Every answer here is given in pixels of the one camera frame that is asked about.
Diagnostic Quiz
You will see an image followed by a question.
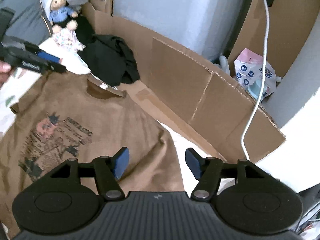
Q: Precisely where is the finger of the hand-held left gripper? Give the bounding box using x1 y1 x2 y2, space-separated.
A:
22 56 67 75
27 44 63 64

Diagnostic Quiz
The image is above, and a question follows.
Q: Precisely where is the upright cardboard panel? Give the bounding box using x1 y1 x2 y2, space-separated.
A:
227 0 318 78

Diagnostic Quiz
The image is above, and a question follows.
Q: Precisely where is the grey wrapped appliance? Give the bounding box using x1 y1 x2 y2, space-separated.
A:
112 0 259 63

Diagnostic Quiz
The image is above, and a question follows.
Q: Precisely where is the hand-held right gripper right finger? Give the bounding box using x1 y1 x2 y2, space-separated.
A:
185 147 269 202

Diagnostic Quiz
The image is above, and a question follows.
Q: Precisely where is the white cable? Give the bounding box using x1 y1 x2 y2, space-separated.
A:
241 0 270 160

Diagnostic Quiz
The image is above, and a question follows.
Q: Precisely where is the brown printed t-shirt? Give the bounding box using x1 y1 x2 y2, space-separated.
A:
0 74 185 230

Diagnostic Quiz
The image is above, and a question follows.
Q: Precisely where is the teddy bear in blue shirt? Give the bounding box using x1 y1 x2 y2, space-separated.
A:
49 0 79 34

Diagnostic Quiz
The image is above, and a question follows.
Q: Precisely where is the floral print cloth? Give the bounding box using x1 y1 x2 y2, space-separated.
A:
51 27 85 52

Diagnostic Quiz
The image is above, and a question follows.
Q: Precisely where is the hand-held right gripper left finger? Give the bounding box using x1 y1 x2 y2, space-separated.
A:
47 147 130 201

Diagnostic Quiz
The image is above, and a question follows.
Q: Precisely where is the white bear print blanket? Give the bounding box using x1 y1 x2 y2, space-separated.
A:
0 39 228 195

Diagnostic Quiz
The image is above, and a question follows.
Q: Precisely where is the pink and white packet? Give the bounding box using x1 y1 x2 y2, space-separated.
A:
234 48 282 99

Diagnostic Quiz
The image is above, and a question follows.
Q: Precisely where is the person's left hand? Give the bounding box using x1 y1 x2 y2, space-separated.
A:
0 62 12 85

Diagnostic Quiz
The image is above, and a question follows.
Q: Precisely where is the folded cardboard sheet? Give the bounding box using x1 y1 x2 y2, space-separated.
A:
82 2 287 163

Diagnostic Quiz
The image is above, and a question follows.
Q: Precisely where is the crumpled black garment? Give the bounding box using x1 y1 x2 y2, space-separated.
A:
75 16 140 87

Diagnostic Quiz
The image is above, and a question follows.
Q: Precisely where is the grey pillow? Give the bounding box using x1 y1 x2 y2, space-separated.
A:
0 0 50 47

